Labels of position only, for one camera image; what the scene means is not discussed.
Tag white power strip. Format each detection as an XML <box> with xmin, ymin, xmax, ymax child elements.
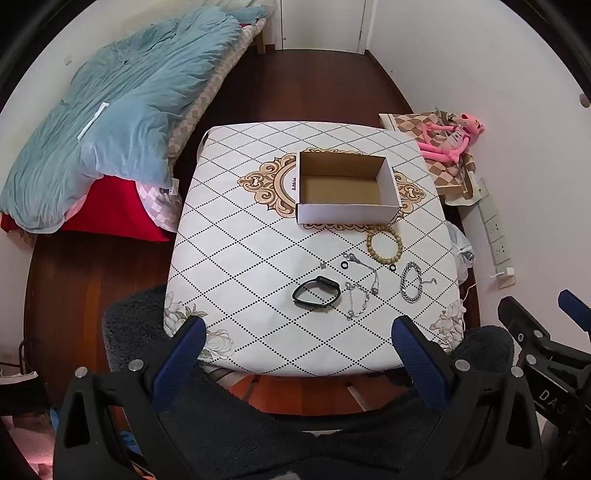
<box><xmin>477</xmin><ymin>177</ymin><xmax>511</xmax><ymax>269</ymax></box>

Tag wooden bead bracelet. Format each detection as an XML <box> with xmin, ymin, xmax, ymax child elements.
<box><xmin>366</xmin><ymin>224</ymin><xmax>404</xmax><ymax>264</ymax></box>

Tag white flat board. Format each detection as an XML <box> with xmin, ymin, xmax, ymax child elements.
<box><xmin>442</xmin><ymin>178</ymin><xmax>490</xmax><ymax>207</ymax></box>

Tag white plastic bag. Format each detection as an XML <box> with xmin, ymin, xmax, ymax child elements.
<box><xmin>445</xmin><ymin>221</ymin><xmax>476</xmax><ymax>285</ymax></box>

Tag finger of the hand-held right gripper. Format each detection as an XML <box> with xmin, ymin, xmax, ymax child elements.
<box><xmin>557</xmin><ymin>289</ymin><xmax>591</xmax><ymax>335</ymax></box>
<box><xmin>497</xmin><ymin>296</ymin><xmax>557</xmax><ymax>352</ymax></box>

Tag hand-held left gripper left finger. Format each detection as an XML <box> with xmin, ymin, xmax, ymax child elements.
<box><xmin>53</xmin><ymin>316</ymin><xmax>207</xmax><ymax>480</ymax></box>

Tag pink checked cloth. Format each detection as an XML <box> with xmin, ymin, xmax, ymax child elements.
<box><xmin>137</xmin><ymin>181</ymin><xmax>182</xmax><ymax>232</ymax></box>

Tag pink panther plush toy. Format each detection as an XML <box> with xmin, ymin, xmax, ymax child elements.
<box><xmin>417</xmin><ymin>108</ymin><xmax>488</xmax><ymax>164</ymax></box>

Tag black smart band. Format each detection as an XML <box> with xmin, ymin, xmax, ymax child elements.
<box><xmin>292</xmin><ymin>275</ymin><xmax>344</xmax><ymax>308</ymax></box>

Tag light blue duvet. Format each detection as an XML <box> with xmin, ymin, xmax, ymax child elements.
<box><xmin>0</xmin><ymin>7</ymin><xmax>242</xmax><ymax>234</ymax></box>

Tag thick silver chain bracelet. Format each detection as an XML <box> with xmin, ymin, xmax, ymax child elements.
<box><xmin>400</xmin><ymin>261</ymin><xmax>437</xmax><ymax>304</ymax></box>

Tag thin silver charm bracelet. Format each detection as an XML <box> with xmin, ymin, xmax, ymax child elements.
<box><xmin>344</xmin><ymin>283</ymin><xmax>371</xmax><ymax>320</ymax></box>

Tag white door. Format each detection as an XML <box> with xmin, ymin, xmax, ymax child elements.
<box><xmin>276</xmin><ymin>0</ymin><xmax>370</xmax><ymax>55</ymax></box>

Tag red bed sheet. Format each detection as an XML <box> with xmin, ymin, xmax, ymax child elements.
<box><xmin>0</xmin><ymin>177</ymin><xmax>177</xmax><ymax>242</ymax></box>

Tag white cardboard box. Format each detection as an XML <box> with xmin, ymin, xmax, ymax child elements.
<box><xmin>295</xmin><ymin>150</ymin><xmax>402</xmax><ymax>226</ymax></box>

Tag thin silver necklace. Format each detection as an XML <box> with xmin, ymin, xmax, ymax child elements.
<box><xmin>344</xmin><ymin>252</ymin><xmax>382</xmax><ymax>296</ymax></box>

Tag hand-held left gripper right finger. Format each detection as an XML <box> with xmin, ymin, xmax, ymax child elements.
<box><xmin>391</xmin><ymin>316</ymin><xmax>544</xmax><ymax>480</ymax></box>

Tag white diamond pattern tablecloth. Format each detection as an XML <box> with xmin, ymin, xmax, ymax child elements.
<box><xmin>163</xmin><ymin>120</ymin><xmax>467</xmax><ymax>378</ymax></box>

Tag bed with patterned mattress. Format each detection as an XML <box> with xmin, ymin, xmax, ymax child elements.
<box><xmin>164</xmin><ymin>17</ymin><xmax>269</xmax><ymax>160</ymax></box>

